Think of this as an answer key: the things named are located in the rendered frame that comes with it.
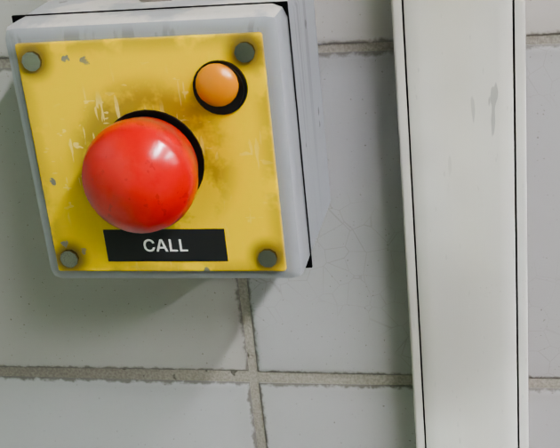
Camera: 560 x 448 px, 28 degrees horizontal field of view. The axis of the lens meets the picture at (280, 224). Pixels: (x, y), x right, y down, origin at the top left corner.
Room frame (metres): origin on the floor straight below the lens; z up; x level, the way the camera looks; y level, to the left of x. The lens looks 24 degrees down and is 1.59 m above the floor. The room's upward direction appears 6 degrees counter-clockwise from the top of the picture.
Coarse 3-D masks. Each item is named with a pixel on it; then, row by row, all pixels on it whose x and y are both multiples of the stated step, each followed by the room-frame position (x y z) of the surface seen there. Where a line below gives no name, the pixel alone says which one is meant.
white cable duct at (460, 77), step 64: (448, 0) 0.40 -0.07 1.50; (512, 0) 0.40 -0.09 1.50; (448, 64) 0.40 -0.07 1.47; (512, 64) 0.40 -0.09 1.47; (448, 128) 0.40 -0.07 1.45; (512, 128) 0.40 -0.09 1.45; (448, 192) 0.40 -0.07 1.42; (512, 192) 0.40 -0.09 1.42; (448, 256) 0.40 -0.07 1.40; (512, 256) 0.40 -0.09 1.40; (448, 320) 0.40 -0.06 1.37; (512, 320) 0.40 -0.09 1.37; (448, 384) 0.40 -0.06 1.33; (512, 384) 0.40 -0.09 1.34
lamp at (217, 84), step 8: (208, 64) 0.36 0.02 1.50; (216, 64) 0.36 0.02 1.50; (200, 72) 0.36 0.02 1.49; (208, 72) 0.36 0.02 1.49; (216, 72) 0.36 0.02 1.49; (224, 72) 0.36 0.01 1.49; (232, 72) 0.36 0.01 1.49; (200, 80) 0.36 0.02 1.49; (208, 80) 0.36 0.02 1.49; (216, 80) 0.36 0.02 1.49; (224, 80) 0.36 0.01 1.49; (232, 80) 0.36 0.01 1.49; (200, 88) 0.36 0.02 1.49; (208, 88) 0.36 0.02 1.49; (216, 88) 0.36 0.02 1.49; (224, 88) 0.36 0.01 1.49; (232, 88) 0.36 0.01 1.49; (200, 96) 0.36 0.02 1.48; (208, 96) 0.36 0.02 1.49; (216, 96) 0.36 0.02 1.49; (224, 96) 0.36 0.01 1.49; (232, 96) 0.36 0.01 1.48; (216, 104) 0.36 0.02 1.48; (224, 104) 0.36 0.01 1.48
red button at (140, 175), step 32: (128, 128) 0.35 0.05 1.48; (160, 128) 0.35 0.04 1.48; (96, 160) 0.35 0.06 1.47; (128, 160) 0.35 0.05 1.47; (160, 160) 0.35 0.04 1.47; (192, 160) 0.35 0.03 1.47; (96, 192) 0.35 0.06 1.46; (128, 192) 0.34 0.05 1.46; (160, 192) 0.34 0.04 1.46; (192, 192) 0.35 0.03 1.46; (128, 224) 0.35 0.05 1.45; (160, 224) 0.35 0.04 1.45
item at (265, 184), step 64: (64, 0) 0.42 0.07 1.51; (128, 0) 0.41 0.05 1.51; (192, 0) 0.39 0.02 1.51; (256, 0) 0.38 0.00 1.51; (64, 64) 0.38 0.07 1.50; (128, 64) 0.37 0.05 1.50; (192, 64) 0.37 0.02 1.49; (256, 64) 0.36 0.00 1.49; (64, 128) 0.38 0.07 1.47; (192, 128) 0.37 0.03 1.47; (256, 128) 0.36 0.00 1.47; (320, 128) 0.42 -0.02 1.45; (64, 192) 0.38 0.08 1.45; (256, 192) 0.36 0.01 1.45; (320, 192) 0.41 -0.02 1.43; (64, 256) 0.38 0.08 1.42; (128, 256) 0.37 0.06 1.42; (192, 256) 0.37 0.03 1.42; (256, 256) 0.36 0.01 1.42
